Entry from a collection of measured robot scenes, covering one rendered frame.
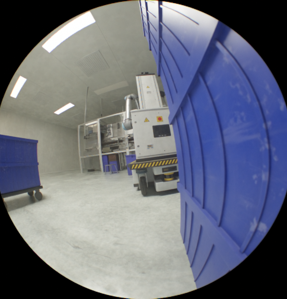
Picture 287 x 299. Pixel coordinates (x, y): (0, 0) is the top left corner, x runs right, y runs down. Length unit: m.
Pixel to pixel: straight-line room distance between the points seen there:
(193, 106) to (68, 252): 0.64
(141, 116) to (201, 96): 0.90
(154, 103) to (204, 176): 1.48
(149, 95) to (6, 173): 2.03
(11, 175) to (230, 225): 1.30
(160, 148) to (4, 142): 1.54
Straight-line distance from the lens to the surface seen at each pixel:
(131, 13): 2.36
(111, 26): 2.43
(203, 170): 0.18
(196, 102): 0.18
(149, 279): 0.40
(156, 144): 0.96
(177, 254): 0.45
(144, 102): 1.59
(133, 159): 2.11
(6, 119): 5.66
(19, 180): 1.26
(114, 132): 3.79
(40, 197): 1.41
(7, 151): 1.24
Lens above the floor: 0.37
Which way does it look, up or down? 4 degrees up
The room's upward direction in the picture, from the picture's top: 7 degrees counter-clockwise
